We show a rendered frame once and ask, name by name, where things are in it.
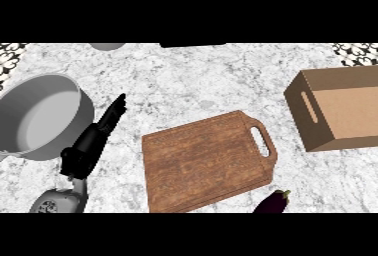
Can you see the grey round object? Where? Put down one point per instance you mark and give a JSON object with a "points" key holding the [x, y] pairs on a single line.
{"points": [[107, 46]]}

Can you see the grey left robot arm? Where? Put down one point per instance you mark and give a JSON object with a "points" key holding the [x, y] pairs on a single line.
{"points": [[61, 199]]}

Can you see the dark purple eggplant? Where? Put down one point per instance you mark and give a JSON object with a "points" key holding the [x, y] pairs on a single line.
{"points": [[274, 202]]}

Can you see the brown wooden cutting board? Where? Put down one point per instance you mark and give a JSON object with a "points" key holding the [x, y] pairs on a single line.
{"points": [[201, 160]]}

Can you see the grey metal pot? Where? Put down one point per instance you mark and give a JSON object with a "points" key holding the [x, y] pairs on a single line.
{"points": [[42, 116]]}

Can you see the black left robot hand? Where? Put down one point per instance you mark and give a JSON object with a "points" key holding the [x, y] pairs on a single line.
{"points": [[91, 141]]}

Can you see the brown cardboard box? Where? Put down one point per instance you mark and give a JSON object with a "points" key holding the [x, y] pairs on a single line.
{"points": [[340, 106]]}

